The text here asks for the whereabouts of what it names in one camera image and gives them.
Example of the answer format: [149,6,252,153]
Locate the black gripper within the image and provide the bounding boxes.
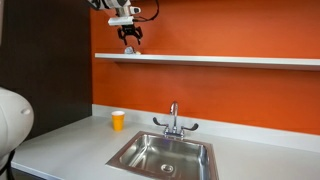
[117,25,144,46]

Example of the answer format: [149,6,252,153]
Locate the white wall shelf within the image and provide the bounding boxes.
[94,52,320,72]

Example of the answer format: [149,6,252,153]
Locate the white counter backsplash strip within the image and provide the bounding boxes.
[91,103,320,154]

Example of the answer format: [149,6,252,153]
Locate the chrome sink faucet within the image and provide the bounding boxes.
[152,101,200,140]

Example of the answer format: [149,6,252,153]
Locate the orange paper cup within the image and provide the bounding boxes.
[110,110,126,132]

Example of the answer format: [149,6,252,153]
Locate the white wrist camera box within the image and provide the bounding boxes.
[107,16,135,27]

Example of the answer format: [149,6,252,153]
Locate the stainless steel sink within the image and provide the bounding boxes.
[105,130,220,180]

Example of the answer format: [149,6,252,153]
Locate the dark wood cabinet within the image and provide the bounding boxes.
[0,0,94,141]

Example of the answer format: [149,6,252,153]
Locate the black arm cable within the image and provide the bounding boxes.
[131,0,160,23]

